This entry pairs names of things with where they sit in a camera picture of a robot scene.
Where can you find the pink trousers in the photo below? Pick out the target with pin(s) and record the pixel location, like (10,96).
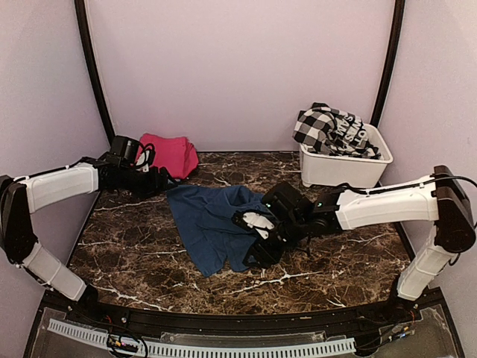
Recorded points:
(177,155)

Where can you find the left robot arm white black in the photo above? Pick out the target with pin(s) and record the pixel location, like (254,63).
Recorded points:
(36,209)

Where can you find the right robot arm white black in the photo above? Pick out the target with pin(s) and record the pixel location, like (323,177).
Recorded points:
(437,200)

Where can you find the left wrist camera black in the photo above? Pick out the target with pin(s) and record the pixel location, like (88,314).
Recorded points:
(123,151)

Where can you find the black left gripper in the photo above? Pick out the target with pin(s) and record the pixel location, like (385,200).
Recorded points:
(157,186)

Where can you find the black shirt white lettering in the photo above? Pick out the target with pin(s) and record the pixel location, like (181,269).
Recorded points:
(348,136)

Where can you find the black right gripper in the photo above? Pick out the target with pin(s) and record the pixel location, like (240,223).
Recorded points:
(262,251)

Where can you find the black curved front rail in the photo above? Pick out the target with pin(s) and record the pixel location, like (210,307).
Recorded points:
(359,320)

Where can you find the black white checkered shirt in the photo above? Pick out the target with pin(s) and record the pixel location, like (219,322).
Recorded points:
(314,128)

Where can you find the left black corner post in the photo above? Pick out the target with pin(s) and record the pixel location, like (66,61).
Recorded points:
(92,68)

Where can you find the white slotted cable duct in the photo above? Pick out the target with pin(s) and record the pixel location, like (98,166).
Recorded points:
(189,345)

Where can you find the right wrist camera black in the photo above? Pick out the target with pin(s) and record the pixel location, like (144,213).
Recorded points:
(287,203)

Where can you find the white plastic laundry bin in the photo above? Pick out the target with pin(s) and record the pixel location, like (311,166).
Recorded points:
(324,170)

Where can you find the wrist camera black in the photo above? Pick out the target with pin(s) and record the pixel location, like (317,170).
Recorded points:
(123,151)
(287,203)

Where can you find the dark blue garment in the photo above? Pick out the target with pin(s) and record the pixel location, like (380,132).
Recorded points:
(204,219)

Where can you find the right black corner post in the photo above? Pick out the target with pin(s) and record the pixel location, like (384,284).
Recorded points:
(390,58)

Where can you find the black corner post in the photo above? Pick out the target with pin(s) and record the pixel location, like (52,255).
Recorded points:
(390,58)
(92,68)

